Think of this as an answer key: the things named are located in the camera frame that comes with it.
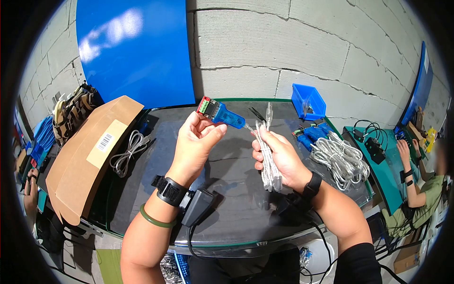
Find person's right hand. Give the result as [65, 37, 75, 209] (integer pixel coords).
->
[252, 125, 313, 192]

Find person's left hand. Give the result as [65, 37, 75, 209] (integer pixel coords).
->
[166, 111, 228, 189]

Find person's left thumb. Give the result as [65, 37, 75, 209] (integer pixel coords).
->
[199, 123, 228, 150]

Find person's right fingers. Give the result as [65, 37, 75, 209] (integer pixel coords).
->
[252, 139, 267, 172]

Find person's right thumb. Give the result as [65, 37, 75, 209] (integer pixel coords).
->
[259, 125, 286, 151]

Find person's left fingers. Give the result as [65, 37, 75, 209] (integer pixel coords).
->
[179, 111, 214, 135]

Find blue adapter with clear cable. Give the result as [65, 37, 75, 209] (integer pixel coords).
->
[196, 95, 284, 193]

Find blue plastic bin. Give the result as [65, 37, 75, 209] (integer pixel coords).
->
[291, 83, 327, 121]

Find black wrist band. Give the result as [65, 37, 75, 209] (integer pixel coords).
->
[276, 171, 323, 228]
[151, 174, 219, 228]

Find large blue board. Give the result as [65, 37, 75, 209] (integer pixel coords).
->
[76, 0, 196, 109]

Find brown cardboard box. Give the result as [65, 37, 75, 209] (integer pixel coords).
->
[46, 95, 145, 226]

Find person's body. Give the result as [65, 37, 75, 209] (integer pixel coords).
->
[187, 242, 383, 284]

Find white bucket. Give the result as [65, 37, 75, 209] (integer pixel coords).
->
[300, 238, 336, 284]

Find camouflage bag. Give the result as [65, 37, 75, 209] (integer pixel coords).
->
[52, 81, 101, 147]

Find stack of blue bins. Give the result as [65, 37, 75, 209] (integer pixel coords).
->
[26, 115, 56, 168]

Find narrow blue board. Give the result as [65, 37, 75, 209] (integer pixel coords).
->
[395, 40, 434, 136]

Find small cardboard box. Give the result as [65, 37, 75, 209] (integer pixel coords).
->
[393, 243, 423, 275]

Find pile of blue adapter cables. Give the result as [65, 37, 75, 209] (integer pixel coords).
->
[292, 122, 371, 192]

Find grey coiled cable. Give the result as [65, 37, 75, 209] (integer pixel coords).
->
[109, 129, 152, 178]

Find black devices with cables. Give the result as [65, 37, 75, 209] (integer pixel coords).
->
[353, 120, 389, 165]

